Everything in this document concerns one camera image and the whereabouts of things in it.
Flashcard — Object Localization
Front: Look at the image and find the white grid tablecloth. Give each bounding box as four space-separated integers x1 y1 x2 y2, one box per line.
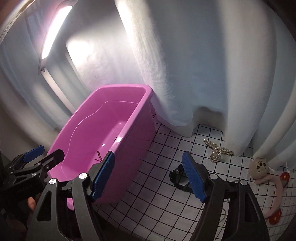
92 111 296 241

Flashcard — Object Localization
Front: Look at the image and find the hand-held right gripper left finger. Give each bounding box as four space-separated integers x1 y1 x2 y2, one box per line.
26 151 115 241

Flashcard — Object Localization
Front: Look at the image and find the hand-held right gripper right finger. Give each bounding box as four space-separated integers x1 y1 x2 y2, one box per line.
182 151 271 241

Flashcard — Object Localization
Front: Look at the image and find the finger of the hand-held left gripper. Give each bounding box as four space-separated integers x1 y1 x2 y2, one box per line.
6 145 45 172
10 149 65 186

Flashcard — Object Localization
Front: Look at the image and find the person's left hand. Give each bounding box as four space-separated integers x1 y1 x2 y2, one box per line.
26 197 37 211

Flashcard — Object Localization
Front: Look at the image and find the pink plastic tub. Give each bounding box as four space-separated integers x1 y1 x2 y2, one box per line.
47 84 156 211

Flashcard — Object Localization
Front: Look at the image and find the window frame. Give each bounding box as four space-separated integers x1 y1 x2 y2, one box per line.
38 5 77 114

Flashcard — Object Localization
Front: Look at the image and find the sheer white curtain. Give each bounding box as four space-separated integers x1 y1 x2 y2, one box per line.
0 44 77 151

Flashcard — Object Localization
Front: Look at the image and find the black wrist watch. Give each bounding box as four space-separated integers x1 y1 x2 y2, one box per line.
169 163 197 193

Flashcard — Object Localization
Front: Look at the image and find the pearl hair clip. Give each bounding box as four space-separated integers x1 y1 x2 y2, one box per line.
203 138 235 163

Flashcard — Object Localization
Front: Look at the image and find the pink plush toy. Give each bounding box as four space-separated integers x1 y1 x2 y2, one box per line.
248 157 290 225

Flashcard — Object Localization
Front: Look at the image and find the thin metal bracelet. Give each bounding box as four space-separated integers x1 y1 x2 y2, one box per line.
220 207 229 223

